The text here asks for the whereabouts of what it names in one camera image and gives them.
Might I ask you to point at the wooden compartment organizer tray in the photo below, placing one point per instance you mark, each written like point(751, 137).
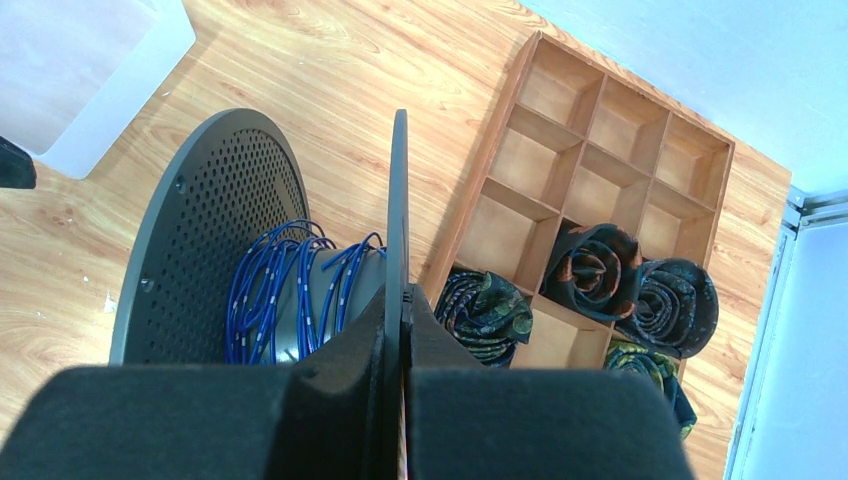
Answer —
point(572, 142)

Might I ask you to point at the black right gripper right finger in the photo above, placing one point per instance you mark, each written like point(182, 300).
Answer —
point(468, 421)

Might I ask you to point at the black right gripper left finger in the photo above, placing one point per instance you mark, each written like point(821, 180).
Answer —
point(317, 419)

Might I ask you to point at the aluminium corner frame post right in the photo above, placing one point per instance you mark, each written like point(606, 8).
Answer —
point(792, 420)

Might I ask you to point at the dark grey filament spool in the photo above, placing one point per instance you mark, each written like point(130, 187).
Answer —
point(229, 267)

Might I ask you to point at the clear plastic divided tray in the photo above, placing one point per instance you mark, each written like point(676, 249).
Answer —
point(74, 74)

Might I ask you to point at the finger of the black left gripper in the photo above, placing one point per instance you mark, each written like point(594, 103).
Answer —
point(17, 169)

